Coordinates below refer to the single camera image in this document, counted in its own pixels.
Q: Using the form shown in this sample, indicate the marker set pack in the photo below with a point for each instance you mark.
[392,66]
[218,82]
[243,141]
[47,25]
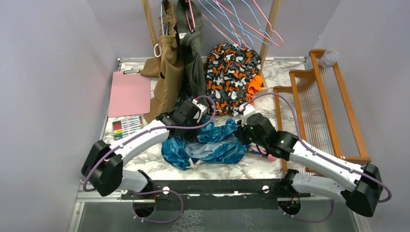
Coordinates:
[125,127]

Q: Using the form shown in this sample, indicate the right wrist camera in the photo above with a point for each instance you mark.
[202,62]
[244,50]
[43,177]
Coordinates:
[246,110]

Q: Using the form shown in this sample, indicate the orange camo shorts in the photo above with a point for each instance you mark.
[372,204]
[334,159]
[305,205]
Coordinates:
[232,77]

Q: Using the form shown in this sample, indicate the dark patterned shorts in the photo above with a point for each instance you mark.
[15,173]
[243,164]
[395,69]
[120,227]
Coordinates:
[183,96]

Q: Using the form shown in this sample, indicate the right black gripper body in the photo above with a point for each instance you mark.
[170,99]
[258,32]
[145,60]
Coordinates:
[246,137]

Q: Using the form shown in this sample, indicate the tan brown shorts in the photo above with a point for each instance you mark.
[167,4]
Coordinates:
[171,71]

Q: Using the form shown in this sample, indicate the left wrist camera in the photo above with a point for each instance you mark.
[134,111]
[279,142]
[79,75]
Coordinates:
[202,111]

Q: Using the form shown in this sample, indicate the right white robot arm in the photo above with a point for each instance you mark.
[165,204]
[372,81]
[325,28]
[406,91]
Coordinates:
[358,185]

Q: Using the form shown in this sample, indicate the wooden drying rack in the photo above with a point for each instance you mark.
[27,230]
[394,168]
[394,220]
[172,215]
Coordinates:
[325,114]

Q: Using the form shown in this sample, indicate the dark green shorts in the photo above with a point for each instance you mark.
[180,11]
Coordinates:
[193,57]

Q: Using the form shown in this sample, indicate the wooden hanger stand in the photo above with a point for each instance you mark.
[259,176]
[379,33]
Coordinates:
[238,32]

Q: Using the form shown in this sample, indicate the pink clipboard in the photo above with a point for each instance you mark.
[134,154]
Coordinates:
[130,94]

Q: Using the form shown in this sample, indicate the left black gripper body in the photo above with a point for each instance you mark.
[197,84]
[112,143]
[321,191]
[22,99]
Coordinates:
[189,135]

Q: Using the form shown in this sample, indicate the pink capped pencil tube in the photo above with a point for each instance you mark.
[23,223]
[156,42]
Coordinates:
[256,150]

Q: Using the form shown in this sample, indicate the blue patterned shorts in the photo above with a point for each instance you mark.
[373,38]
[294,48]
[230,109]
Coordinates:
[212,145]

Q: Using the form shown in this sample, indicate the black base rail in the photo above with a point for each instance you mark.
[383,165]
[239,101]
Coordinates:
[169,195]

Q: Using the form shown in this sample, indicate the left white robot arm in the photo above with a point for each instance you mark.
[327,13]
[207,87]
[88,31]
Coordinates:
[104,167]

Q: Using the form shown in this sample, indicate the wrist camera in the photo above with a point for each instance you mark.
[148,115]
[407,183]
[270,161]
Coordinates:
[202,111]
[246,110]

